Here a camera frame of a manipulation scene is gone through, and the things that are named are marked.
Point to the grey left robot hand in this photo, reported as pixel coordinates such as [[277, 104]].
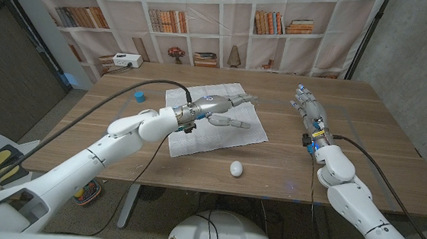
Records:
[[211, 104]]

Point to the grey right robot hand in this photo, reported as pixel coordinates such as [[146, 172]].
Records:
[[313, 112]]

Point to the white cloth napkin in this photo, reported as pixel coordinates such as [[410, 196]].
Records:
[[204, 139]]

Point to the white egg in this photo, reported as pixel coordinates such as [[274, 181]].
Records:
[[236, 169]]

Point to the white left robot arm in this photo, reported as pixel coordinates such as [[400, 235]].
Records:
[[79, 170]]

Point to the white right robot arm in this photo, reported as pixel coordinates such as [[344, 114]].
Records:
[[359, 207]]

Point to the blue cylinder block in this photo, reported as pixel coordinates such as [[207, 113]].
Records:
[[139, 97]]

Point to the printed bookshelf backdrop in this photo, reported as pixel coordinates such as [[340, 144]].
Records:
[[302, 54]]

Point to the black backdrop stand pole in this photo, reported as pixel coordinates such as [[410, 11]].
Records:
[[367, 36]]

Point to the white power strip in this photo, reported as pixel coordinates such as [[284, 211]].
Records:
[[127, 60]]

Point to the grey table leg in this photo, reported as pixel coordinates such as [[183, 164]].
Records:
[[323, 231], [128, 204]]

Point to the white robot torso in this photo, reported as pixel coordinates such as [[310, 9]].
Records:
[[224, 231]]

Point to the tray of colourful toys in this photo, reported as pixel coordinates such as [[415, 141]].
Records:
[[87, 193]]

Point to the white floor mat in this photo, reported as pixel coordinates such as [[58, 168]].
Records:
[[28, 150]]

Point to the black yellow foot pedal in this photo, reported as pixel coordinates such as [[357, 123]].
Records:
[[16, 174], [2, 156]]

